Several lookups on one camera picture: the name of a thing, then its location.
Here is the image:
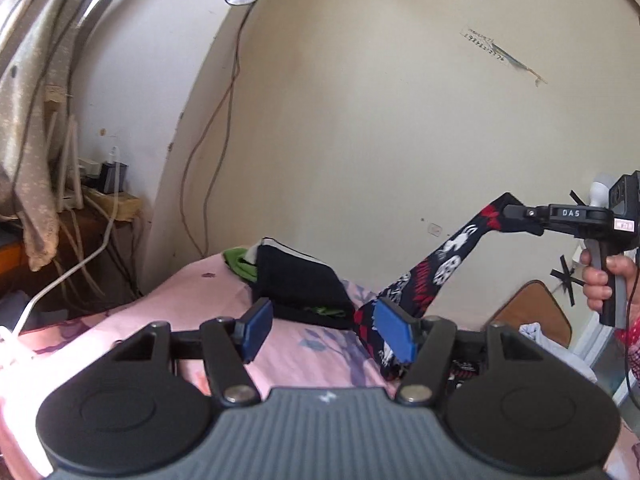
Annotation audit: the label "navy red patterned sweater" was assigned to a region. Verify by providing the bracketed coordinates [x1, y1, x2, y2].
[354, 193, 544, 394]

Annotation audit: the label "person's right hand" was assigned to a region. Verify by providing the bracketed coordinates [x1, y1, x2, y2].
[578, 248, 640, 331]

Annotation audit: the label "pink floral bed sheet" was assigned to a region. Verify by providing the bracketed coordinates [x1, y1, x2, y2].
[0, 251, 640, 480]

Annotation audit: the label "white lamp with power strip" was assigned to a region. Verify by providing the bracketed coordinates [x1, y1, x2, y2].
[589, 172, 615, 208]

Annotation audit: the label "green garment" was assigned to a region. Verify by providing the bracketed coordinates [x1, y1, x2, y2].
[222, 247, 257, 283]

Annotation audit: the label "black folded garment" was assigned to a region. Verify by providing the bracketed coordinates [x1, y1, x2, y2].
[243, 237, 356, 330]

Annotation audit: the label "brown mesh cushion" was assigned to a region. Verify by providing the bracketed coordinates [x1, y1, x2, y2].
[488, 280, 573, 349]

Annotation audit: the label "white folded garment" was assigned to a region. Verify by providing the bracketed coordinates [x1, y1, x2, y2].
[518, 322, 598, 384]

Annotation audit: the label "white wifi router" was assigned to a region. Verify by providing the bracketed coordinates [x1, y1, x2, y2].
[44, 107, 84, 214]

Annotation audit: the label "beige floral curtain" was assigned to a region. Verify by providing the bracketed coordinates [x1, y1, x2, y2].
[1, 0, 85, 272]

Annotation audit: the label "black tape cross on wall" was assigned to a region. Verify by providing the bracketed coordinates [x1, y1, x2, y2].
[550, 255, 585, 307]

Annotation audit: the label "small wall sticker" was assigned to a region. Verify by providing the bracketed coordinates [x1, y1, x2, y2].
[428, 223, 442, 236]

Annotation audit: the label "white charging cable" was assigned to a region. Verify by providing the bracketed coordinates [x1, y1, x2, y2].
[8, 146, 124, 338]

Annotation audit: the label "red and black wall cables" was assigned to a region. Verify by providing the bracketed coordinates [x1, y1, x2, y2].
[179, 0, 281, 258]

